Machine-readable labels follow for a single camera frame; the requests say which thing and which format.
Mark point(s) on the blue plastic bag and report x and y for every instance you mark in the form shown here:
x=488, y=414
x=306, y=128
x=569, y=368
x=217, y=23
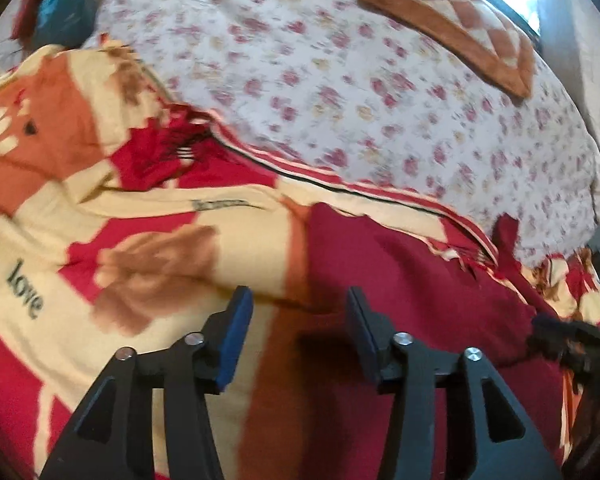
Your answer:
x=62, y=10

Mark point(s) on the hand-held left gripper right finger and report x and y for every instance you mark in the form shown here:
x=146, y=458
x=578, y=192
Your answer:
x=362, y=335

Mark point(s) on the orange checkered cushion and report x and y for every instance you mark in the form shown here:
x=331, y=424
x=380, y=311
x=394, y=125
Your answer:
x=460, y=15

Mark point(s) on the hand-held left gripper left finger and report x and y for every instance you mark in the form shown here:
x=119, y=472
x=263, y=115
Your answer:
x=237, y=335

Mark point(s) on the beige curtain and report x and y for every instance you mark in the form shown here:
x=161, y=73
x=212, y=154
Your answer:
x=590, y=85

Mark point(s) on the white floral quilt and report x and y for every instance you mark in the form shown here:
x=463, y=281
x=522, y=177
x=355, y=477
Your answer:
x=330, y=70

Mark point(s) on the red orange printed blanket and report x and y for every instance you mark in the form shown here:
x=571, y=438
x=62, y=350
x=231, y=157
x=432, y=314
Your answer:
x=130, y=230

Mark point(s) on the dark red cloth garment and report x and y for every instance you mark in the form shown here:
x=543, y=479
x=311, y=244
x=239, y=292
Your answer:
x=420, y=285

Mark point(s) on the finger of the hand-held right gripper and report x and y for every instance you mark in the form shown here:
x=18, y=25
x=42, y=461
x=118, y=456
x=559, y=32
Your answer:
x=560, y=335

